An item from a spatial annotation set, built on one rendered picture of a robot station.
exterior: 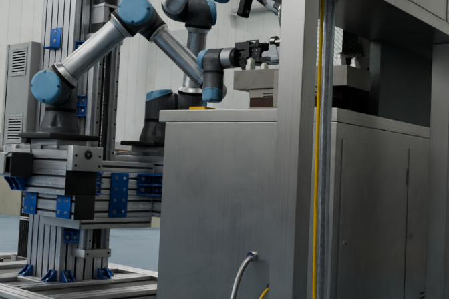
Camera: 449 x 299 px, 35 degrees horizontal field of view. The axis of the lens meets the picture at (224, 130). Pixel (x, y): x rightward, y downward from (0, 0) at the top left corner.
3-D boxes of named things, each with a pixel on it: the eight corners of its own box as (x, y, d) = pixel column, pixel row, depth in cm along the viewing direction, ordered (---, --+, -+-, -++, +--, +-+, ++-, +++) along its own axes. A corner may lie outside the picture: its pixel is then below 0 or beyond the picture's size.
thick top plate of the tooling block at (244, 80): (260, 95, 242) (261, 77, 243) (370, 91, 219) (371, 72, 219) (232, 89, 229) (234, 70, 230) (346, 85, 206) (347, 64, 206)
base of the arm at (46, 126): (31, 133, 276) (33, 107, 277) (64, 135, 287) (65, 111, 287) (53, 133, 266) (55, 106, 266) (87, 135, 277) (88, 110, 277)
